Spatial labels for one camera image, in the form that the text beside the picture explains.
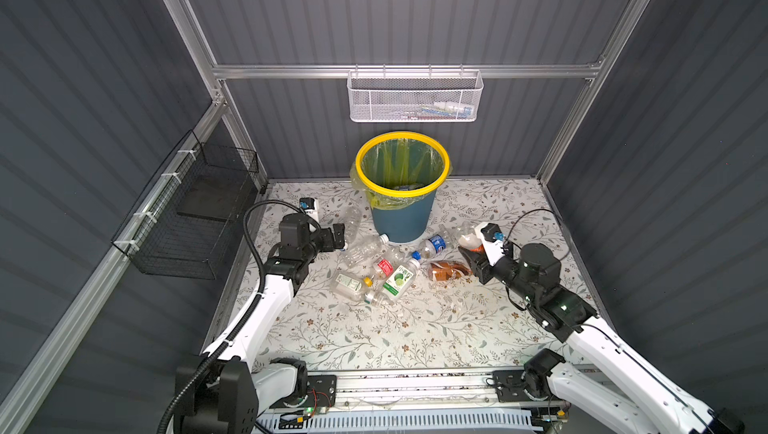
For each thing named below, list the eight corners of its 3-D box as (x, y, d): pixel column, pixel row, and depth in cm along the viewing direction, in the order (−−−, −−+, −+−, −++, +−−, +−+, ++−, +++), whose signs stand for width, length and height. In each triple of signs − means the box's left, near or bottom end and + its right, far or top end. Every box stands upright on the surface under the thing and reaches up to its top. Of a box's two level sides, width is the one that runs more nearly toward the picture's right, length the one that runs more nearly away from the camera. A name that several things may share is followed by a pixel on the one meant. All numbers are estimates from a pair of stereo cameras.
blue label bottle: (415, 263, 98) (417, 255, 94) (409, 252, 101) (410, 244, 97) (445, 252, 101) (447, 243, 97) (438, 241, 104) (440, 232, 100)
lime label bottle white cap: (364, 300, 90) (363, 295, 87) (409, 259, 99) (410, 253, 96) (380, 317, 87) (380, 312, 84) (425, 272, 96) (426, 267, 93)
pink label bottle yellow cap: (366, 288, 91) (366, 283, 88) (358, 274, 94) (357, 269, 91) (395, 273, 94) (395, 268, 91) (387, 259, 97) (387, 254, 95)
